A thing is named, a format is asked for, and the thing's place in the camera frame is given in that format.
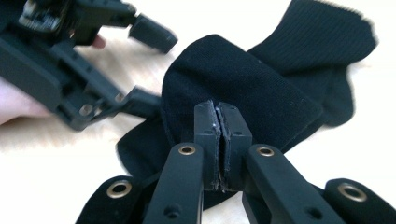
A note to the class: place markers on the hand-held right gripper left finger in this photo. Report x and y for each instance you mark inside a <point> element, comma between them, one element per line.
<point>208,137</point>

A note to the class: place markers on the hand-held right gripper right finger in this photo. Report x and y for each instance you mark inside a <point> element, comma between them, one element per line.
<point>236,137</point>

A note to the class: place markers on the black sock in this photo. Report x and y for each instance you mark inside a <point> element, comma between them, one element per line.
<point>314,40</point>
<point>243,81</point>

